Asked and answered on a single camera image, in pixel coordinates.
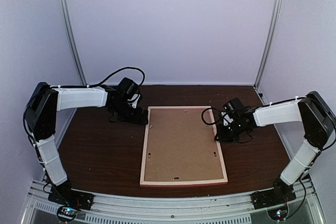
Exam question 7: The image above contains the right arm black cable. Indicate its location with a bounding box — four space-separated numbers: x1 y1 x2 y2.
201 107 224 127

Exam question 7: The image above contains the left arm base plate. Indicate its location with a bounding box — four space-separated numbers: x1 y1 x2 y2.
48 189 94 210

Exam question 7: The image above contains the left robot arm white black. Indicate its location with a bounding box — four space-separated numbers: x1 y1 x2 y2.
23 78 149 205

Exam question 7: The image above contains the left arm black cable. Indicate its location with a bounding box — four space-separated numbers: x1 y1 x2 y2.
97 67 145 88

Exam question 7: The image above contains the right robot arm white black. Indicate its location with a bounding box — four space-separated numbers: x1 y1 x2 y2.
214 91 335 204

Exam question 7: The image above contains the left aluminium corner post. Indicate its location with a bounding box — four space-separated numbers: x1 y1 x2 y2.
60 0 87 86

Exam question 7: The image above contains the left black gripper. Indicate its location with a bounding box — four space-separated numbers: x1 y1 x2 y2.
112 100 149 126

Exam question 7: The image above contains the wooden picture frame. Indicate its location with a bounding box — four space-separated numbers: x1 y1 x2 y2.
139 105 228 187

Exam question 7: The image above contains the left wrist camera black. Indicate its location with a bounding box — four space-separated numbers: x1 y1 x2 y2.
128 93 142 109

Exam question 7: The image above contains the aluminium corner post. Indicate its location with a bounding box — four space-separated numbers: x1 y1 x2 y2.
254 0 283 90
60 0 87 86

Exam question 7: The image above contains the aluminium front rail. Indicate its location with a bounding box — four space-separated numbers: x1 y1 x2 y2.
26 174 323 224

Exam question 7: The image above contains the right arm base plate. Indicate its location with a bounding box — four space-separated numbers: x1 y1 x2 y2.
250 189 296 209

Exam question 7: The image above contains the right aluminium corner post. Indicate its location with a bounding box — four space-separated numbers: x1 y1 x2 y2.
254 0 283 90

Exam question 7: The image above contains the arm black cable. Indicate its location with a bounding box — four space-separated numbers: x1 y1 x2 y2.
201 107 224 127
97 67 145 88

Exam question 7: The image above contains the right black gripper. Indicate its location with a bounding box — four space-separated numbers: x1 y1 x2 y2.
214 118 247 143

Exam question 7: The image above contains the brown backing board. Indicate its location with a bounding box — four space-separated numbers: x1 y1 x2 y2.
144 109 224 182

